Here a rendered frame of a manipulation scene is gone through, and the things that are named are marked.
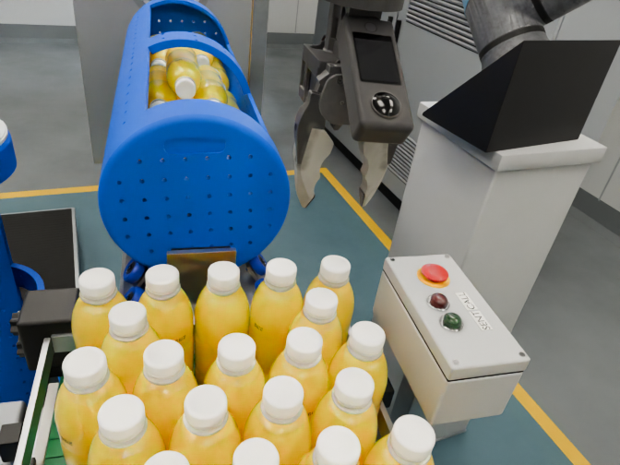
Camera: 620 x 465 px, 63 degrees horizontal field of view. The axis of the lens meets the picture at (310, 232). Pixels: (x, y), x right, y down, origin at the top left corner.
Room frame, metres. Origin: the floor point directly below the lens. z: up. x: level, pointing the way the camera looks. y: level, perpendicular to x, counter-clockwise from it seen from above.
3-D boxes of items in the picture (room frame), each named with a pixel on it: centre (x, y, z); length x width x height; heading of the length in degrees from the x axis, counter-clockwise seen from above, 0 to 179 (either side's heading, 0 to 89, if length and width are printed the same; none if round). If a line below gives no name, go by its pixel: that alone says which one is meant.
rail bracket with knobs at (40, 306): (0.49, 0.33, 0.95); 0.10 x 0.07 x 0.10; 109
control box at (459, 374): (0.49, -0.19, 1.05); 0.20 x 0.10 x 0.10; 19
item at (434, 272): (0.54, -0.17, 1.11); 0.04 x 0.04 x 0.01
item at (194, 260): (0.59, 0.15, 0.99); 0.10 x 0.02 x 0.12; 109
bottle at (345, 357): (0.41, -0.08, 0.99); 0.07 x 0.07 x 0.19
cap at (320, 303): (0.46, -0.03, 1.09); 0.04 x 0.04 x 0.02
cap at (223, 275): (0.48, 0.10, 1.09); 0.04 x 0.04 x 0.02
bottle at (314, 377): (0.39, -0.01, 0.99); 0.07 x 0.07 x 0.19
